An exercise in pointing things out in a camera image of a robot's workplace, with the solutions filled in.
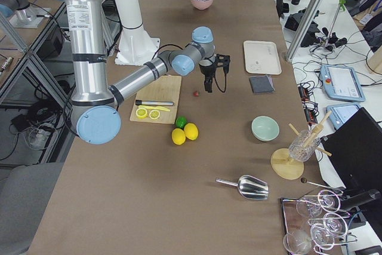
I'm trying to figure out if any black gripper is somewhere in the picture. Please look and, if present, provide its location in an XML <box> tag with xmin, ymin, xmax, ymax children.
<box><xmin>199</xmin><ymin>54</ymin><xmax>230</xmax><ymax>93</ymax></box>

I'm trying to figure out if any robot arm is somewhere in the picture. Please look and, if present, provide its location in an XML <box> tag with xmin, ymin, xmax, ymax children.
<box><xmin>61</xmin><ymin>0</ymin><xmax>230</xmax><ymax>145</ymax></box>

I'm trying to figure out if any metal ice scoop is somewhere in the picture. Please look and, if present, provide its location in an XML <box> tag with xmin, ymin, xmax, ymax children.
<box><xmin>215</xmin><ymin>175</ymin><xmax>269</xmax><ymax>200</ymax></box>

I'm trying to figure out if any cut glass cup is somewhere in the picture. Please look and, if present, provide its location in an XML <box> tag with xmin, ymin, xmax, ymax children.
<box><xmin>289</xmin><ymin>130</ymin><xmax>320</xmax><ymax>162</ymax></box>

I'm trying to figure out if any wooden cup tree stand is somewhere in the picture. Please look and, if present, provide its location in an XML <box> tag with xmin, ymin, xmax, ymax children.
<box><xmin>271</xmin><ymin>111</ymin><xmax>332</xmax><ymax>180</ymax></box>

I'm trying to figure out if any wooden cutting board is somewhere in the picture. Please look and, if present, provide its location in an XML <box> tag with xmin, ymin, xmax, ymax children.
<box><xmin>130</xmin><ymin>75</ymin><xmax>181</xmax><ymax>124</ymax></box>

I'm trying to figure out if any green lime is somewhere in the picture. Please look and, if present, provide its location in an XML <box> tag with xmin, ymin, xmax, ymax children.
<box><xmin>175</xmin><ymin>116</ymin><xmax>188</xmax><ymax>129</ymax></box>

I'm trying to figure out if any yellow lemon rear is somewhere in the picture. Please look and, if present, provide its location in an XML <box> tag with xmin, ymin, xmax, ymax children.
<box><xmin>183</xmin><ymin>122</ymin><xmax>199</xmax><ymax>140</ymax></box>

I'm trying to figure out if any yellow lemon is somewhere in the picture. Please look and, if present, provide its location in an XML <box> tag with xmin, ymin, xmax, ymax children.
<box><xmin>183</xmin><ymin>122</ymin><xmax>199</xmax><ymax>140</ymax></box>
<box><xmin>171</xmin><ymin>128</ymin><xmax>186</xmax><ymax>145</ymax></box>

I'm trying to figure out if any grey folded cloth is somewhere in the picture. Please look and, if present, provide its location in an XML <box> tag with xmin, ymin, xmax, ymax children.
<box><xmin>249</xmin><ymin>75</ymin><xmax>275</xmax><ymax>93</ymax></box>

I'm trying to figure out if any yellow lemon front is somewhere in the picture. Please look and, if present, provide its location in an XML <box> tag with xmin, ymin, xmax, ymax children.
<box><xmin>171</xmin><ymin>128</ymin><xmax>186</xmax><ymax>145</ymax></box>

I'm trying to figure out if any beige rabbit tray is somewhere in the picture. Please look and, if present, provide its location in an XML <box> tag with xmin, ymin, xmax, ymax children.
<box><xmin>243</xmin><ymin>40</ymin><xmax>282</xmax><ymax>75</ymax></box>

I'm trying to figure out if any lemon slice right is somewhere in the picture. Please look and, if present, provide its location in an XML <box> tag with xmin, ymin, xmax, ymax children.
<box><xmin>149</xmin><ymin>109</ymin><xmax>161</xmax><ymax>120</ymax></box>

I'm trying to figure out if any lemon slice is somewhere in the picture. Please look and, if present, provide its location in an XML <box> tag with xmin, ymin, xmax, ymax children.
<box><xmin>149</xmin><ymin>109</ymin><xmax>161</xmax><ymax>120</ymax></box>
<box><xmin>135</xmin><ymin>107</ymin><xmax>148</xmax><ymax>119</ymax></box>

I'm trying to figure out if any mint green bowl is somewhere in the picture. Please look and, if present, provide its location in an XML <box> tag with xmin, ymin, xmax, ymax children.
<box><xmin>251</xmin><ymin>116</ymin><xmax>280</xmax><ymax>142</ymax></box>

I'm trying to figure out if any lemon slice left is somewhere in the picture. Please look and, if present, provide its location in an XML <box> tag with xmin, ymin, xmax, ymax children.
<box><xmin>135</xmin><ymin>107</ymin><xmax>148</xmax><ymax>119</ymax></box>

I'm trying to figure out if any teach pendant upper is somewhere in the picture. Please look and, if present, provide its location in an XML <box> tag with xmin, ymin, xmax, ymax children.
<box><xmin>320</xmin><ymin>64</ymin><xmax>366</xmax><ymax>102</ymax></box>

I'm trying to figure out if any teach pendant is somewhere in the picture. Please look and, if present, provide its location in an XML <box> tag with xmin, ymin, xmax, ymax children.
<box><xmin>325</xmin><ymin>103</ymin><xmax>362</xmax><ymax>130</ymax></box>
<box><xmin>320</xmin><ymin>64</ymin><xmax>366</xmax><ymax>102</ymax></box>

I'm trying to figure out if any teach pendant lower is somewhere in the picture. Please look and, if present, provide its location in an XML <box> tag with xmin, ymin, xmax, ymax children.
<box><xmin>325</xmin><ymin>103</ymin><xmax>362</xmax><ymax>130</ymax></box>

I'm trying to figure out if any black monitor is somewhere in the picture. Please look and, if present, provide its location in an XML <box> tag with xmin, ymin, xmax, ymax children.
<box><xmin>322</xmin><ymin>108</ymin><xmax>381</xmax><ymax>191</ymax></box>

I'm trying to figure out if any wine glass rack tray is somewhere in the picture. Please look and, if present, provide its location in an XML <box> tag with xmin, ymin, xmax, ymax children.
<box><xmin>280</xmin><ymin>189</ymin><xmax>358</xmax><ymax>254</ymax></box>

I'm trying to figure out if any black handled metal muddler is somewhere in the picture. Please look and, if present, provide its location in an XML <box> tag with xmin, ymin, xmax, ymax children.
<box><xmin>135</xmin><ymin>100</ymin><xmax>174</xmax><ymax>106</ymax></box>

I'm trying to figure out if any aluminium frame post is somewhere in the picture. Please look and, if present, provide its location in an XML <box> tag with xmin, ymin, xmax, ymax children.
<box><xmin>285</xmin><ymin>0</ymin><xmax>322</xmax><ymax>63</ymax></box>

